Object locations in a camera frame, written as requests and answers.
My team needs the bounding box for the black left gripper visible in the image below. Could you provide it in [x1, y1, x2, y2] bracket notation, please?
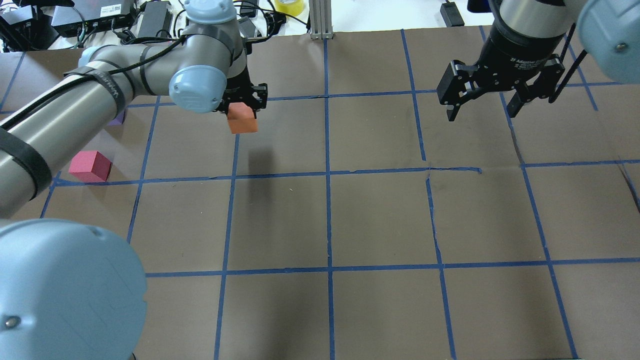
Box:
[217, 64, 269, 119]

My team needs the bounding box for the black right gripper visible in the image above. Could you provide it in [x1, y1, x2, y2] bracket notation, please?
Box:
[436, 25, 565, 122]

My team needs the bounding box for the orange foam cube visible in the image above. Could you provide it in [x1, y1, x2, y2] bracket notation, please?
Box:
[226, 102, 259, 135]

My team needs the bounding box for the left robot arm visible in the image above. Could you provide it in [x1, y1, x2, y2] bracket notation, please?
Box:
[0, 0, 266, 360]

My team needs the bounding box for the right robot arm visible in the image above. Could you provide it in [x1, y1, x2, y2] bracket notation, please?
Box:
[436, 0, 640, 122]

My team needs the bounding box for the yellow tape roll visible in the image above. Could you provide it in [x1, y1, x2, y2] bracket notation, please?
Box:
[273, 0, 305, 17]

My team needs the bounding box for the black power adapter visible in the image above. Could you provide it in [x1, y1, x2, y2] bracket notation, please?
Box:
[439, 0, 466, 28]

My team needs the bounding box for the grey power brick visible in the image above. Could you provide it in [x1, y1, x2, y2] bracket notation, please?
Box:
[136, 0, 173, 38]

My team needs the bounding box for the purple foam cube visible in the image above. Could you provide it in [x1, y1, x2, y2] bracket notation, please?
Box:
[107, 109, 127, 126]

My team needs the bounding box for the pink foam cube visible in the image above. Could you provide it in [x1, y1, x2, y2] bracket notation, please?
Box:
[68, 150, 113, 183]

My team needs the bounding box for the aluminium frame post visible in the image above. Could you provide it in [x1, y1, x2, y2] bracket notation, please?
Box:
[308, 0, 335, 40]

